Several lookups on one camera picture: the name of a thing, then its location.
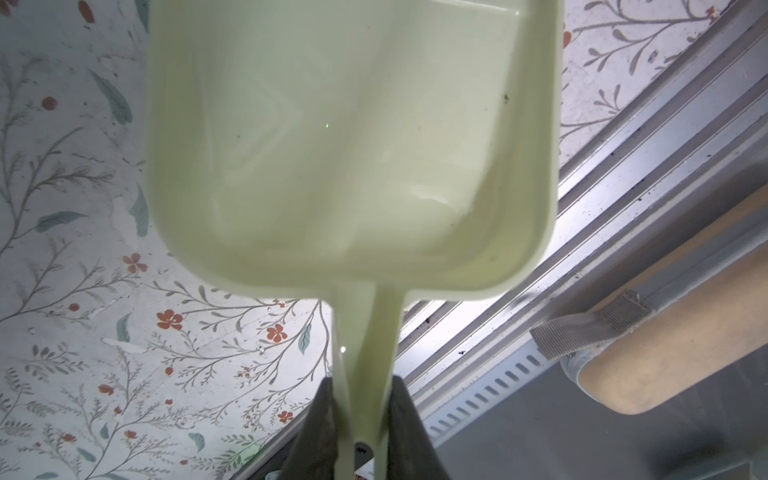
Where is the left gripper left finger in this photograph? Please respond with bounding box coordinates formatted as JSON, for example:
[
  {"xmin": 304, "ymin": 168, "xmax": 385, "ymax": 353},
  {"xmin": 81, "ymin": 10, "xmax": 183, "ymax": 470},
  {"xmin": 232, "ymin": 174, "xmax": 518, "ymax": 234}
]
[{"xmin": 278, "ymin": 377, "xmax": 338, "ymax": 480}]

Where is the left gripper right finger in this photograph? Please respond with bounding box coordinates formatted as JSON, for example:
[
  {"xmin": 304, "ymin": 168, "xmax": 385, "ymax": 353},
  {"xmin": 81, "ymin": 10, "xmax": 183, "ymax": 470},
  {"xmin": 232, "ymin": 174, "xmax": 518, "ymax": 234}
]
[{"xmin": 386, "ymin": 376, "xmax": 450, "ymax": 480}]

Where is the light green dustpan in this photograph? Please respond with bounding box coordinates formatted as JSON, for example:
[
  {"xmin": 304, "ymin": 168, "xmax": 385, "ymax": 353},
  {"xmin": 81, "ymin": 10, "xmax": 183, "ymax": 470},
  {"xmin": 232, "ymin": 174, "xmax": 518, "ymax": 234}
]
[{"xmin": 146, "ymin": 1, "xmax": 564, "ymax": 479}]

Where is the beige object at bottom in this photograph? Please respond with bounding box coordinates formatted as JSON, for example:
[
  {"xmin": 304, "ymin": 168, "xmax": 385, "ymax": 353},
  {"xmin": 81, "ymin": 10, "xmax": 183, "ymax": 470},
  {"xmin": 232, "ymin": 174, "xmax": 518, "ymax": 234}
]
[{"xmin": 530, "ymin": 187, "xmax": 767, "ymax": 415}]

